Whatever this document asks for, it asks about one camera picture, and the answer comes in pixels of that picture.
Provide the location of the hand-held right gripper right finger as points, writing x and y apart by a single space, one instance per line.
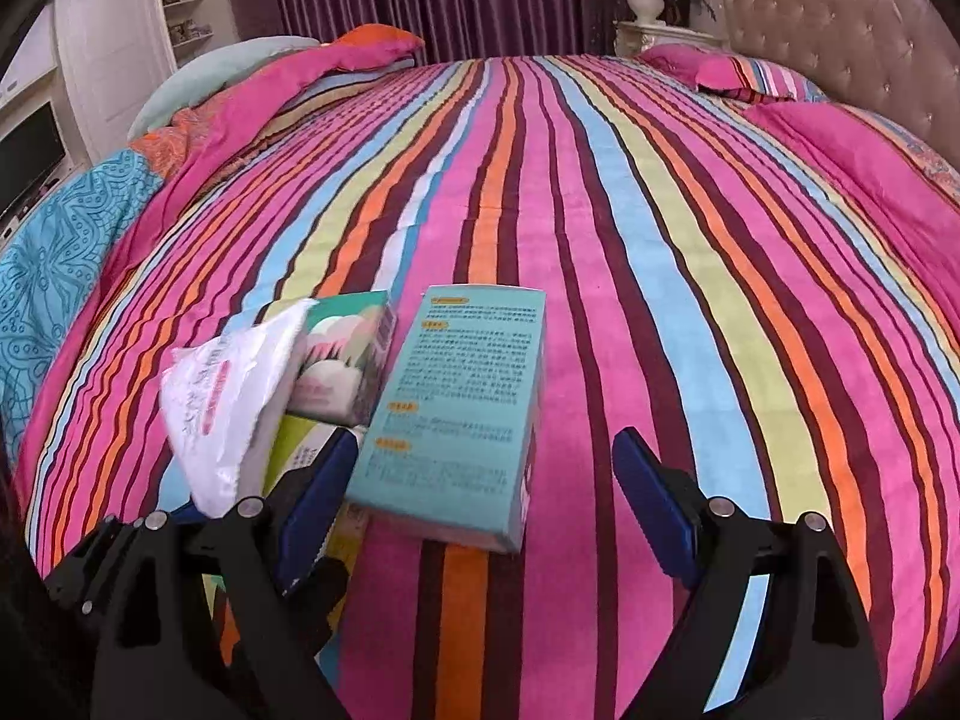
652 495

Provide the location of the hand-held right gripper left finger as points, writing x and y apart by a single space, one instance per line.
322 495

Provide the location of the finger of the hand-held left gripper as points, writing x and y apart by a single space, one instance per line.
326 596
94 566

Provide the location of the white tissue pack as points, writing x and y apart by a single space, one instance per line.
225 405

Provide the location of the illustrated green box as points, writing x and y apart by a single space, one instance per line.
345 360

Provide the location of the teal box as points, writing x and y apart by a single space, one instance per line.
450 427

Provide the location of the striped bed sheet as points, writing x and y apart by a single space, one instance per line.
637 277

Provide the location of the blue patterned quilt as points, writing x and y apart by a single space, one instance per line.
60 255

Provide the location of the large pink pillow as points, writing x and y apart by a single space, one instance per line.
862 157

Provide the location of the pink and orange duvet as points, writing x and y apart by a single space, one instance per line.
300 82

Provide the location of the black television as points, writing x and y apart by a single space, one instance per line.
30 154

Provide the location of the small pink striped pillow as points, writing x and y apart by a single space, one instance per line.
720 67

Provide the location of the light green pillow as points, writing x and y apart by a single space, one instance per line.
217 67

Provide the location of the white nightstand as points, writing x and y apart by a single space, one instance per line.
667 37

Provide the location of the white vase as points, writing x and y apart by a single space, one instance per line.
645 6

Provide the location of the white cabinet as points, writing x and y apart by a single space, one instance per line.
112 52

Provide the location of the beige tufted headboard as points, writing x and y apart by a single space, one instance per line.
825 7

